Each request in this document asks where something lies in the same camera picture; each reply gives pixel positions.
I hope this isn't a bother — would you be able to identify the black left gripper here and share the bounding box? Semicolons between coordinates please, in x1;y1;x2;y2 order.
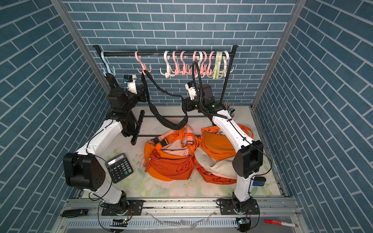
122;84;147;114

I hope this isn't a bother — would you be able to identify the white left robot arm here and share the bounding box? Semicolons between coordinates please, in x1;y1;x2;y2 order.
63;84;146;216

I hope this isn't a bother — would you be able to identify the black remote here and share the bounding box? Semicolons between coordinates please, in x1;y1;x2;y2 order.
61;209;88;218

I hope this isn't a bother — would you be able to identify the dark orange zip bag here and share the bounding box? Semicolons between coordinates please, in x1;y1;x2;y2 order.
150;151;195;180

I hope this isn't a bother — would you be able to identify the red white marker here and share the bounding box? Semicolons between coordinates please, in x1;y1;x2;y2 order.
265;219;298;228

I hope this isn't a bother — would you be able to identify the white hook left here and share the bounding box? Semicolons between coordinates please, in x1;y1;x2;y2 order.
160;50;175;78

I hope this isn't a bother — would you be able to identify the pink hook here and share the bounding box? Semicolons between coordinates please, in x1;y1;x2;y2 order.
180;51;188;75
135;51;152;74
192;51;199;78
173;51;181;75
201;51;209;76
205;51;214;76

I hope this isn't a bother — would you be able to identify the white hook right end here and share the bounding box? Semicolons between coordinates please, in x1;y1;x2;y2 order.
222;50;230;76

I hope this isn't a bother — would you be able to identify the white hook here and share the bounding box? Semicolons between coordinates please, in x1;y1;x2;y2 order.
160;50;175;78
198;51;204;74

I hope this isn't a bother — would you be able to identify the black calculator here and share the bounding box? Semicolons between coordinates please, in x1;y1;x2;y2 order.
106;153;134;183

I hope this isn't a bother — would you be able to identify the light blue hook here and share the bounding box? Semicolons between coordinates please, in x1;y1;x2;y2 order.
100;51;116;76

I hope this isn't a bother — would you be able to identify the white hook middle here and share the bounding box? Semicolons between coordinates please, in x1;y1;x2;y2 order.
198;51;204;74

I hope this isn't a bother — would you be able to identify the green hook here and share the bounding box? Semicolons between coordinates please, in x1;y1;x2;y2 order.
212;51;222;80

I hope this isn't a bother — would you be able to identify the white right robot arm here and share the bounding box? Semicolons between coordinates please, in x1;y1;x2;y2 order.
183;61;264;215

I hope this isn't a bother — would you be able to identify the black clothes rack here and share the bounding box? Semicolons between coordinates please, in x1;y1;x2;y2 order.
93;45;239;146

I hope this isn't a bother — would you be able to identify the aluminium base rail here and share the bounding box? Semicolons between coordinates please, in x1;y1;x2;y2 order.
52;196;308;233

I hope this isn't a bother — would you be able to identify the black crescent bag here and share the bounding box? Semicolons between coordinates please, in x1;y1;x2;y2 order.
141;69;189;131

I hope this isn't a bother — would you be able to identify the beige bag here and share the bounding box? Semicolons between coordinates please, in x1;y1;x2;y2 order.
195;148;238;179

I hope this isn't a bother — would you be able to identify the blue card device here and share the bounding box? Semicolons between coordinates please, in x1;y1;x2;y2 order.
253;176;266;186

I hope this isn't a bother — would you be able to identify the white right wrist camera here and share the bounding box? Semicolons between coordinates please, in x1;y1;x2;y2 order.
185;81;198;101

